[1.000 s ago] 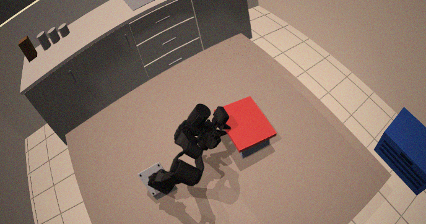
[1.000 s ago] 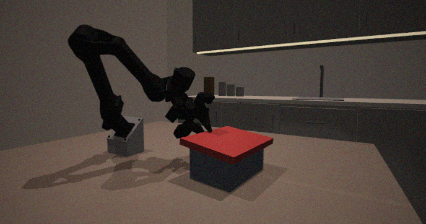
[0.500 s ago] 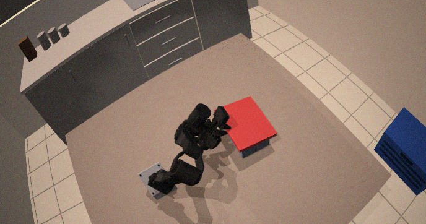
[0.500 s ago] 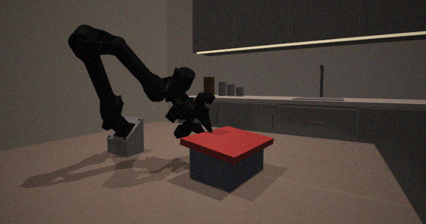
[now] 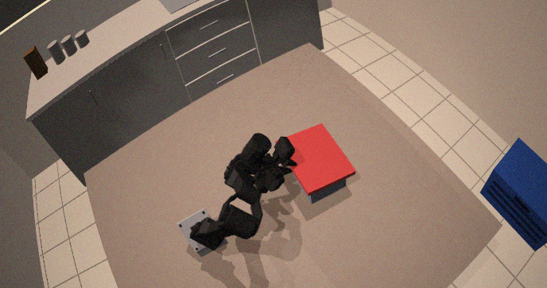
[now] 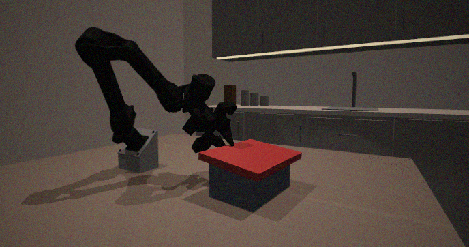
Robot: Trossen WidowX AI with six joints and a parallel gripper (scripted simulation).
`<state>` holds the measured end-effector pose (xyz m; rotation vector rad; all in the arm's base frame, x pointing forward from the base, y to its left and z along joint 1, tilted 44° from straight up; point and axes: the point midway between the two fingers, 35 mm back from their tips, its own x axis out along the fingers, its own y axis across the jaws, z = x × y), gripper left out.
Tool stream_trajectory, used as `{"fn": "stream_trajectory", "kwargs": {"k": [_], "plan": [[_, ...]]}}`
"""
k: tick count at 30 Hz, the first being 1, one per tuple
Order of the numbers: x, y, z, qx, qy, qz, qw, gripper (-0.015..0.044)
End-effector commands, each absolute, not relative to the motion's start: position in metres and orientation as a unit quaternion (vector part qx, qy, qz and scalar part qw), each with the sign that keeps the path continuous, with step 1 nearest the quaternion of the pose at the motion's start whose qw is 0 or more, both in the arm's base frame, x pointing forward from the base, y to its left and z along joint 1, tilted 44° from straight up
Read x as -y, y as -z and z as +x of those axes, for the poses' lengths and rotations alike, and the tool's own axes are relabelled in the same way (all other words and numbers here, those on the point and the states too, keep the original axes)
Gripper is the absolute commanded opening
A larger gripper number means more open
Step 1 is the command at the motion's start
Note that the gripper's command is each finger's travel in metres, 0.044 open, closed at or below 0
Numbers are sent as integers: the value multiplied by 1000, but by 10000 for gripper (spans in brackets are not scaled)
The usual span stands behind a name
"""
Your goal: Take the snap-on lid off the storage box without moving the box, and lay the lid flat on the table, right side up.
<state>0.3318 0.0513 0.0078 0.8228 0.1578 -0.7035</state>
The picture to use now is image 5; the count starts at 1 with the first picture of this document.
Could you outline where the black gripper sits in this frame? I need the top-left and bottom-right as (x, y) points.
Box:
(255, 137), (297, 193)

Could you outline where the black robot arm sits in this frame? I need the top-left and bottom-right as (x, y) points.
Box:
(189, 133), (285, 250)

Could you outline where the red lid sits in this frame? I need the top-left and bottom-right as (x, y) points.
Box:
(287, 123), (356, 197)

